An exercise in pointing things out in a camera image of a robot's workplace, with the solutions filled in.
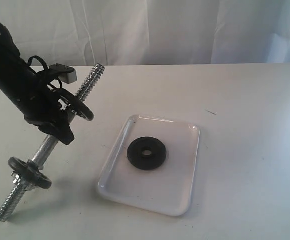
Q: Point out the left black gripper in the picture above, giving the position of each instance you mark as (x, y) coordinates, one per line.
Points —
(39, 103)

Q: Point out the black weight plate end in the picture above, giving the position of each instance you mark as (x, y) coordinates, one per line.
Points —
(74, 105)

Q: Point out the black weight plate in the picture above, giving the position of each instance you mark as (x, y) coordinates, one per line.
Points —
(29, 171)
(147, 153)

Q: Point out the chrome threaded dumbbell bar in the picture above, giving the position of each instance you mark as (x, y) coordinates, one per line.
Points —
(47, 147)

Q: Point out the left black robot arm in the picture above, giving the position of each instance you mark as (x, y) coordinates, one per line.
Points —
(11, 64)

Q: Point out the silver collar nut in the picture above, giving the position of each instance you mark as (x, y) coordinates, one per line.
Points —
(17, 179)

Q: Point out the white rectangular tray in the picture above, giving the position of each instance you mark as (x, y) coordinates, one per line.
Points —
(166, 190)

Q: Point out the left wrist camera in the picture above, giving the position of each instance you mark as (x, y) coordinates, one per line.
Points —
(64, 73)

